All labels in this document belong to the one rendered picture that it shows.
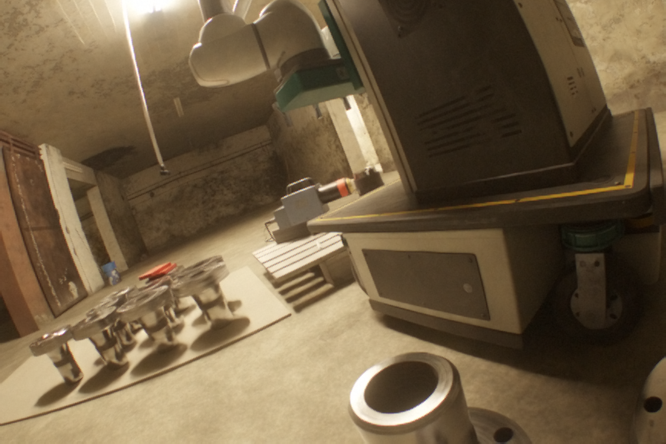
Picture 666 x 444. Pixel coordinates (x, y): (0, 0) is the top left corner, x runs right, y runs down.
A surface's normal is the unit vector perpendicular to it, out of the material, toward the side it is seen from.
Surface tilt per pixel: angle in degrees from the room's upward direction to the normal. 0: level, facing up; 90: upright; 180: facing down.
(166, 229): 90
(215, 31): 77
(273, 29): 91
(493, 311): 90
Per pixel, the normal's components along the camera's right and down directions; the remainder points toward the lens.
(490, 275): -0.80, 0.36
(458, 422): 0.64, -0.18
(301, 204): -0.18, 0.16
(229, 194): 0.36, -0.06
